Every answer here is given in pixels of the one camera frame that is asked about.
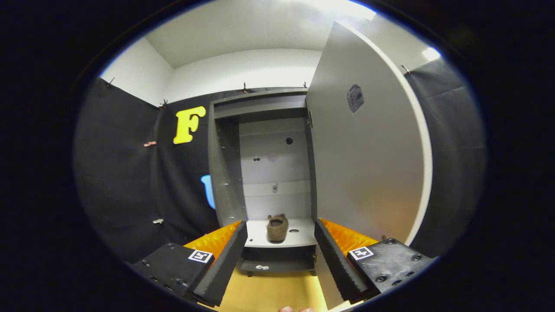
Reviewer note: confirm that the small ceiling light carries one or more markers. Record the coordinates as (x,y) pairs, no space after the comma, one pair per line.
(431,53)

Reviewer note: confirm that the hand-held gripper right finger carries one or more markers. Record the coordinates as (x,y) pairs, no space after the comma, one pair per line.
(336,264)

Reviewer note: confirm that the long ceiling light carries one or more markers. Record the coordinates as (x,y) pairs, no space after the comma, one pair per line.
(347,8)

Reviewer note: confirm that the black backdrop cloth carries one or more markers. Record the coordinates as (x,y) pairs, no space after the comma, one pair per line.
(121,173)

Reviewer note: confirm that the beige shoe cabinet door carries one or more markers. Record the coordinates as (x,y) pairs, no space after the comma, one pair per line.
(368,173)

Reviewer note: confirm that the grey shoe cabinet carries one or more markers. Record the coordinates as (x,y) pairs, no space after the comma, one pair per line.
(225,173)

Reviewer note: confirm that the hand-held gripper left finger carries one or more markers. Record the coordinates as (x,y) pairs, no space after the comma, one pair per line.
(223,264)

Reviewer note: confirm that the brown fuzzy shoe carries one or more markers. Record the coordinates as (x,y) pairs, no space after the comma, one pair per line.
(277,229)

